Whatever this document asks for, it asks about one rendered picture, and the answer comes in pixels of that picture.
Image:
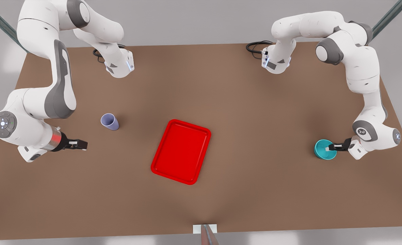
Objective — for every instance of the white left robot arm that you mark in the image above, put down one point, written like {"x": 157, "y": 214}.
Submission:
{"x": 360, "y": 64}

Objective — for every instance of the teal bowl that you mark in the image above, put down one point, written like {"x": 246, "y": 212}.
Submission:
{"x": 323, "y": 153}

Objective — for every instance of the lavender cup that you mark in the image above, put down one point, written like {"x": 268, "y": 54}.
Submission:
{"x": 109, "y": 121}

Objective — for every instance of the pale post foot plate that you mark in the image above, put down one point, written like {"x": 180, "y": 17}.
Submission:
{"x": 196, "y": 228}

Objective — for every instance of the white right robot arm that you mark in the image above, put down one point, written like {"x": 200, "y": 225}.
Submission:
{"x": 37, "y": 34}

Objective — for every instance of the red tray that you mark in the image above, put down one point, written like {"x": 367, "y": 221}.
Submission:
{"x": 181, "y": 151}

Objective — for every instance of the silver frame post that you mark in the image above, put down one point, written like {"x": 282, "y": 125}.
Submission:
{"x": 1, "y": 23}
{"x": 389, "y": 17}
{"x": 209, "y": 236}

